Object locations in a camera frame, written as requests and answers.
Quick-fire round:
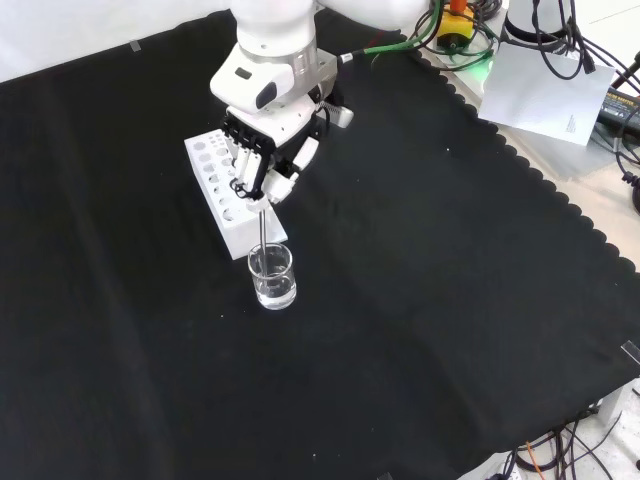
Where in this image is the black cable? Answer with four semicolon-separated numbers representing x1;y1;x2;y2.
499;412;640;480
532;0;619;80

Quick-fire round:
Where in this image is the pale paper board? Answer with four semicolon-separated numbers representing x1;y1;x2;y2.
477;42;617;147

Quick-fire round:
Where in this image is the black bench cloth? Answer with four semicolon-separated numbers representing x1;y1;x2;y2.
0;9;640;480

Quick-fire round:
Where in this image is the yellow stop button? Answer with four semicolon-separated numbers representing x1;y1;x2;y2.
437;0;476;52

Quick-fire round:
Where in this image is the small glass beaker with water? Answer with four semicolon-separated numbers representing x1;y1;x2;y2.
247;243;299;311

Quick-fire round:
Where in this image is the black power adapter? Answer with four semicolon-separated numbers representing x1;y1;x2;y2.
597;84;640;135

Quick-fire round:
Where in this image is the white test tube rack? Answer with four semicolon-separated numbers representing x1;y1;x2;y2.
183;128;290;261

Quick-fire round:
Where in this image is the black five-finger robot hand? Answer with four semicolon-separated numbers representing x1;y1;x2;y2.
219;93;356;211

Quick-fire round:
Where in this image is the green cable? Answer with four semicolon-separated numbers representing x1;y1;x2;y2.
364;0;501;69

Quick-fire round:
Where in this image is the clear glass rod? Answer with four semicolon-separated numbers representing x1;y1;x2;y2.
256;205;271;296

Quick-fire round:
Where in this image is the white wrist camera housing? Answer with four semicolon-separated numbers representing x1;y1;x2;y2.
209;47;295;114

